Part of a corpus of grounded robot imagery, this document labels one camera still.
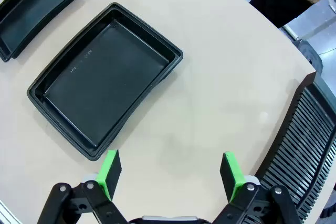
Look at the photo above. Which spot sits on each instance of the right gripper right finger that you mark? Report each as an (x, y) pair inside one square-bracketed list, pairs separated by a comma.
[(231, 176)]

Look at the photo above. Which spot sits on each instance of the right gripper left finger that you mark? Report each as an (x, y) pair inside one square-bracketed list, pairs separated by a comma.
[(109, 174)]

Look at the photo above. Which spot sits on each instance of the black slotted board rack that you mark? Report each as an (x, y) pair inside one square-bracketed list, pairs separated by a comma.
[(302, 142)]

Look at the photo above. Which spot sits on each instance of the black plastic ESD tray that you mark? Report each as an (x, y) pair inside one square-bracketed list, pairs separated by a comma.
[(105, 77), (31, 6)]

